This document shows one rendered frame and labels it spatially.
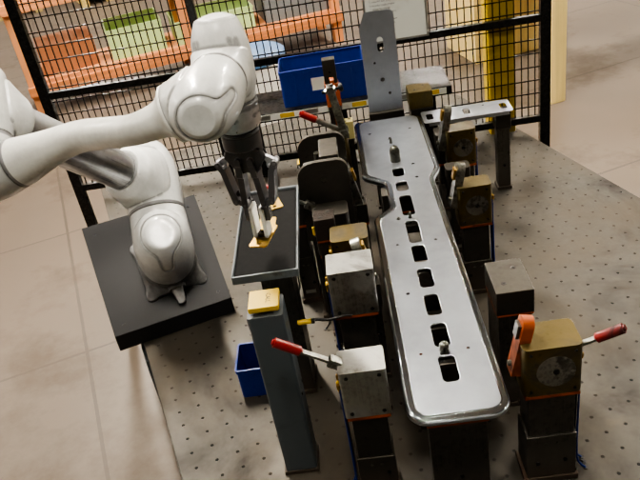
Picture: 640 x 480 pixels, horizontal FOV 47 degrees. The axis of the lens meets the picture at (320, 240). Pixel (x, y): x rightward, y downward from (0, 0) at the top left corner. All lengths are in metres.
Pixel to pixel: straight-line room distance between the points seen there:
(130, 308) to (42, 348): 1.48
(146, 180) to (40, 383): 1.61
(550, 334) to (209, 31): 0.82
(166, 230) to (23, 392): 1.62
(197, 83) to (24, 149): 0.47
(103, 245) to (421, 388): 1.17
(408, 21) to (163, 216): 1.25
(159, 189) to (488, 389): 1.06
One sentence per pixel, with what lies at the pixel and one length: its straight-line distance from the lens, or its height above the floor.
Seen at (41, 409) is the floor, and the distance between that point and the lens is 3.31.
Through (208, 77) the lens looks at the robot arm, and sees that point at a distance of 1.18.
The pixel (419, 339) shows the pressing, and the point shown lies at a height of 1.00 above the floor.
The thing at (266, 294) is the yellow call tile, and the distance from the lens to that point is 1.45.
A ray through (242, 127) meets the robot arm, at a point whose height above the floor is 1.48.
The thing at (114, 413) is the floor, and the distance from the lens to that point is 3.12.
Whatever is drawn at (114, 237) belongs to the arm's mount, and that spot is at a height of 0.94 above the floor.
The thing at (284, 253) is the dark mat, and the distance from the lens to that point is 1.56.
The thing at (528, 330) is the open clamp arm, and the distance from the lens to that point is 1.40.
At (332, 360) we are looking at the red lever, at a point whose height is 1.07.
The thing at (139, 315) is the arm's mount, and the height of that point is 0.78.
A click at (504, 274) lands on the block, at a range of 1.65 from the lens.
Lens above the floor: 1.99
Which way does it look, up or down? 32 degrees down
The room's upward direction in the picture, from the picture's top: 10 degrees counter-clockwise
